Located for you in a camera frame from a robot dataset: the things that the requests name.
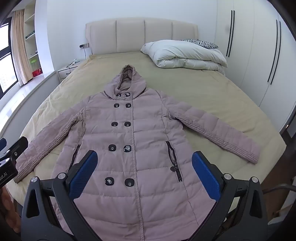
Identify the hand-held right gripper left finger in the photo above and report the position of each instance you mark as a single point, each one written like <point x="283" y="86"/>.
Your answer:
<point x="82" y="174"/>

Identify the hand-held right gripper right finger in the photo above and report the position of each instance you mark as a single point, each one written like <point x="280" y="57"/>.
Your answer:
<point x="205" y="176"/>

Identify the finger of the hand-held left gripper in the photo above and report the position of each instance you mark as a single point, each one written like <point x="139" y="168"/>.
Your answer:
<point x="17" y="148"/>

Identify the pink hooded puffer coat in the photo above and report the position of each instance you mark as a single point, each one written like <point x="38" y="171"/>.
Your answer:
<point x="138" y="139"/>

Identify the white windowsill ledge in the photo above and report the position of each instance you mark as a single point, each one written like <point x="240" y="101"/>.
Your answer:
<point x="27" y="97"/>

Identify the red box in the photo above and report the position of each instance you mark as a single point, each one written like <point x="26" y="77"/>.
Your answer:
<point x="36" y="73"/>

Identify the window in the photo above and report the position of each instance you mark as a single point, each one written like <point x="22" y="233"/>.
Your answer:
<point x="7" y="64"/>

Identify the bed with beige sheet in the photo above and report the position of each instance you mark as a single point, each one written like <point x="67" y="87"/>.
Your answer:
<point x="198" y="92"/>

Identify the green translucent container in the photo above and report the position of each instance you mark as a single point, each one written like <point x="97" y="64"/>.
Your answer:
<point x="33" y="61"/>

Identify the white nightstand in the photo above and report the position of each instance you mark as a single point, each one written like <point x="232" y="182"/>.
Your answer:
<point x="67" y="71"/>

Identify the beige curtain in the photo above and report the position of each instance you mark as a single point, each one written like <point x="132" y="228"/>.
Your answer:
<point x="22" y="51"/>

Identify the pale green device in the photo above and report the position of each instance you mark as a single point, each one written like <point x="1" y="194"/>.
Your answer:
<point x="74" y="61"/>

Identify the folded white duvet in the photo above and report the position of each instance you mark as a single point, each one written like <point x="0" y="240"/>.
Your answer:
<point x="185" y="54"/>

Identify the white wardrobe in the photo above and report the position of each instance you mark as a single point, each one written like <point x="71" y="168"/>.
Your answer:
<point x="254" y="58"/>

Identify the zebra print pillow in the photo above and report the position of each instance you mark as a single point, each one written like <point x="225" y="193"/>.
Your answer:
<point x="203" y="43"/>

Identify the cream padded headboard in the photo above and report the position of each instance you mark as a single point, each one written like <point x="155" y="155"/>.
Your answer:
<point x="129" y="37"/>

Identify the white wall shelf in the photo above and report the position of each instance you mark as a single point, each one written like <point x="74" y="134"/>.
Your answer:
<point x="32" y="41"/>

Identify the wall socket with charger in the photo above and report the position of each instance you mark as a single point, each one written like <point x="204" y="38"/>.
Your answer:
<point x="84" y="45"/>

